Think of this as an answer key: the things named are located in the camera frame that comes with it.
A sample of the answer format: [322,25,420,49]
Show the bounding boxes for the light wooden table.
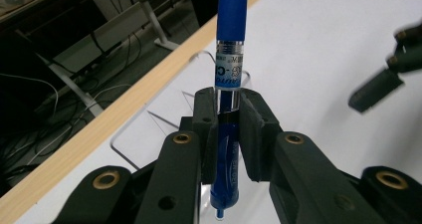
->
[0,0,261,224]

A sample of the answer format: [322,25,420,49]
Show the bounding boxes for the grey desk panel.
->
[52,0,148,73]

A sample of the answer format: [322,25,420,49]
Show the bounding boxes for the white floor cable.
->
[0,72,61,118]
[25,83,133,167]

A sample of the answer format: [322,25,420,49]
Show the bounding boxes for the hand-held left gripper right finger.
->
[239,88,386,224]

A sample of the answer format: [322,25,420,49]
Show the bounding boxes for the blue pen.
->
[209,0,250,221]

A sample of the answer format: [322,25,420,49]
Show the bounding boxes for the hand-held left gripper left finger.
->
[133,87,220,224]

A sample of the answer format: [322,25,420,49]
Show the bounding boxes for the white table mat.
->
[14,0,422,224]

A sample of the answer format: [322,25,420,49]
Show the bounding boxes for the black floor cables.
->
[0,31,144,188]

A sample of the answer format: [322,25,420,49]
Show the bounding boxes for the clear acrylic organizer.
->
[109,49,252,172]

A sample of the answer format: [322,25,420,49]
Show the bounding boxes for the white desk leg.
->
[132,0,181,52]
[13,29,105,117]

